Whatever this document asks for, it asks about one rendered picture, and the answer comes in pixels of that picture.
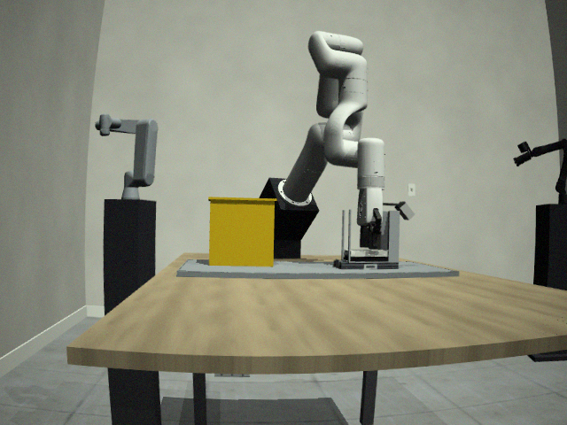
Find yellow open-top bin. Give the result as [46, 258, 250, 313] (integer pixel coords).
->
[208, 197, 277, 267]

